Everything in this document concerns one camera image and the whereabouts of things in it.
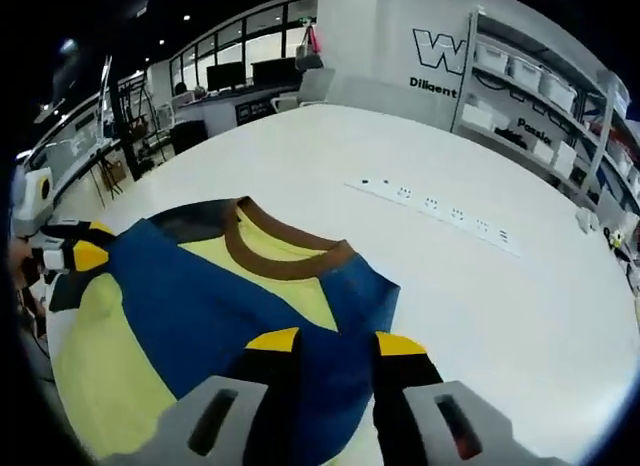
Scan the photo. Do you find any grey metal shelving unit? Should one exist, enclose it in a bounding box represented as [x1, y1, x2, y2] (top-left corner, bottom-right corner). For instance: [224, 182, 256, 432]
[451, 6, 640, 210]

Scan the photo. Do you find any white power strip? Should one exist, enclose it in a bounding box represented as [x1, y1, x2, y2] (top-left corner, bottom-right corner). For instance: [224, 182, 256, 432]
[343, 174, 522, 258]

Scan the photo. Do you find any yellow and blue garment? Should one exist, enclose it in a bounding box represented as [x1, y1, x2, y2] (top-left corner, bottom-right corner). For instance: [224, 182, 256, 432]
[49, 195, 402, 461]

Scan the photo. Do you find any grey office desk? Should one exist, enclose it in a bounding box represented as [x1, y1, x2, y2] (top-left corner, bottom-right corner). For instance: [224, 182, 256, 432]
[172, 88, 281, 140]

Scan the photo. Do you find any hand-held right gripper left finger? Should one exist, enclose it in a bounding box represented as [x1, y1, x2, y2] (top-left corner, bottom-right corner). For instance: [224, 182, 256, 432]
[107, 327, 302, 466]

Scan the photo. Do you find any grey office chair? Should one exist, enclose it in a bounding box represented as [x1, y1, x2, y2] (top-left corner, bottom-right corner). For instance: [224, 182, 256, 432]
[271, 67, 337, 113]

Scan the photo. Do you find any black monitor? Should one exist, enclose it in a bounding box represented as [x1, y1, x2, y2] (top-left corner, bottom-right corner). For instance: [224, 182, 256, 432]
[206, 62, 247, 93]
[251, 57, 300, 91]

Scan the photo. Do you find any small white device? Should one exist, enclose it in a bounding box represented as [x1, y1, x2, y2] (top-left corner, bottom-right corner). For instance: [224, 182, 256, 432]
[576, 207, 600, 233]

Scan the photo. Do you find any row of white storage bins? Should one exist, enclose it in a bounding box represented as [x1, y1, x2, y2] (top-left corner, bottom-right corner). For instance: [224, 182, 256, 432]
[462, 39, 640, 187]

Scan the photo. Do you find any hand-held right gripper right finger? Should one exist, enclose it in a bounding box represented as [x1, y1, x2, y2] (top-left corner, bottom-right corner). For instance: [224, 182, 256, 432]
[372, 330, 536, 466]

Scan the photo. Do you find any hanging grey bag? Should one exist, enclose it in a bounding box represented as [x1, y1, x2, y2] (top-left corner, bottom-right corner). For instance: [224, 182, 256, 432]
[294, 24, 325, 71]

